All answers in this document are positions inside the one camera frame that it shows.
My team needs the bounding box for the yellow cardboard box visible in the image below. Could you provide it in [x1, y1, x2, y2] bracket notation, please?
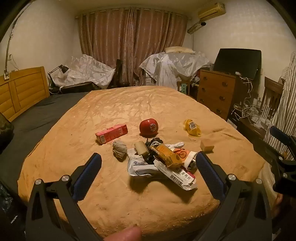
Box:
[150, 143, 184, 168]

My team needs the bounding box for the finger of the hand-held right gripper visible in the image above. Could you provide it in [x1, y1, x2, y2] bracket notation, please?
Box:
[269, 126, 296, 161]
[253, 141, 285, 168]

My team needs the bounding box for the white and pink medicine box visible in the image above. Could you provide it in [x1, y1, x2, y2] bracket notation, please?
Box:
[154, 160, 198, 190]

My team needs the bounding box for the red carton box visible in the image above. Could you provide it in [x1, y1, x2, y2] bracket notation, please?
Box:
[95, 124, 129, 145]

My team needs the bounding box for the beige block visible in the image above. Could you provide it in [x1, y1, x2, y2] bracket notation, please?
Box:
[135, 141, 149, 156]

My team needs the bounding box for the dark grey bed sheet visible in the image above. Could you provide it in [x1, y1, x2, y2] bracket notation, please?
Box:
[0, 91, 89, 193]

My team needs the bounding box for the striped cloth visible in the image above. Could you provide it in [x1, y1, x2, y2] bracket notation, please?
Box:
[264, 52, 296, 160]

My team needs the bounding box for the wooden slat-back chair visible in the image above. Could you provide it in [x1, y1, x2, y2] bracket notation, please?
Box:
[259, 76, 284, 114]

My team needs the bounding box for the red apple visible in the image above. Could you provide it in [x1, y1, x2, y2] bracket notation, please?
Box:
[139, 119, 159, 137]

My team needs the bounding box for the pink curtain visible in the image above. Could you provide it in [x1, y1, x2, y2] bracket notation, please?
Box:
[75, 7, 189, 86]

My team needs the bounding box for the wall air conditioner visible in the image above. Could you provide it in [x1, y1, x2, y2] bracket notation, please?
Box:
[197, 2, 226, 20]

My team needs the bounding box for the black desk lamp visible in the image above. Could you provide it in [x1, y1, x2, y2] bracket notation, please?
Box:
[47, 65, 70, 90]

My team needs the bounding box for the thin bent rod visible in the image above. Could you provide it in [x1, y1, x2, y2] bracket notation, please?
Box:
[5, 11, 26, 75]

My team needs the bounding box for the yellow plastic wrapper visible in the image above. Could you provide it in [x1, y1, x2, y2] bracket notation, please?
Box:
[183, 119, 201, 137]

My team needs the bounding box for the wooden headboard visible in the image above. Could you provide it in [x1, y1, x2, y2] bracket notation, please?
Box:
[0, 66, 50, 122]

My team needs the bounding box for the brown sponge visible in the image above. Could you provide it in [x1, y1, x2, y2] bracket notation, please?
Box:
[200, 138, 214, 152]

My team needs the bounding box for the person's left hand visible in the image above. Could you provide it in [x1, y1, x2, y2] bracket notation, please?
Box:
[103, 226, 142, 241]

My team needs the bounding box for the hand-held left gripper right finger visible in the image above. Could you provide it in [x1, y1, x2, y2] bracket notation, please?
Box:
[195, 151, 273, 241]

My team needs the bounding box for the wooden chest of drawers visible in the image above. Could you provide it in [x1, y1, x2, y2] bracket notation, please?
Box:
[196, 70, 243, 121]

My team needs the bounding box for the cream pillow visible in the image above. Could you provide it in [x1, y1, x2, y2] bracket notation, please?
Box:
[165, 46, 196, 55]

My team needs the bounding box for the grey balled sock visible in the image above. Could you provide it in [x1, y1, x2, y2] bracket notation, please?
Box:
[112, 140, 129, 160]

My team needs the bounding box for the tangle of white cables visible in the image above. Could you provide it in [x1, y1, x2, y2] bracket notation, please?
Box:
[232, 76, 263, 124]

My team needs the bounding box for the orange blanket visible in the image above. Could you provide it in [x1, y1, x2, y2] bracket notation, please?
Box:
[17, 86, 266, 237]

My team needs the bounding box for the white sock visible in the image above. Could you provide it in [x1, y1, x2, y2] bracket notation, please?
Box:
[165, 141, 185, 149]

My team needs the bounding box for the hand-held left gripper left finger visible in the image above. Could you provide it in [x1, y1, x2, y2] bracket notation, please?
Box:
[25, 152, 109, 241]

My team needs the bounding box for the crumpled white paper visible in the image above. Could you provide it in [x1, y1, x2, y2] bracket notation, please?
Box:
[127, 148, 160, 177]

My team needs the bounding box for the orange and white wrapper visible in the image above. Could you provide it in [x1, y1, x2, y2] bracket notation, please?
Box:
[173, 148, 197, 173]

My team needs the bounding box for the black monitor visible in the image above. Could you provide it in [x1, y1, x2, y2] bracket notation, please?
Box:
[213, 48, 262, 80]

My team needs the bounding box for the dark wooden desk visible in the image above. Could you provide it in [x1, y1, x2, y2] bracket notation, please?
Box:
[228, 111, 273, 145]

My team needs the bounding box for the crumpled plastic dust sheet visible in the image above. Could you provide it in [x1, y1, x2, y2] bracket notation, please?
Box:
[50, 54, 116, 90]

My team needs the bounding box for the dark pillow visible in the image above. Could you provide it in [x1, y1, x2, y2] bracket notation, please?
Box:
[0, 112, 14, 154]

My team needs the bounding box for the large plastic dust sheet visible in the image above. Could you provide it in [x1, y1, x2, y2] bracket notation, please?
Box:
[139, 51, 210, 90]

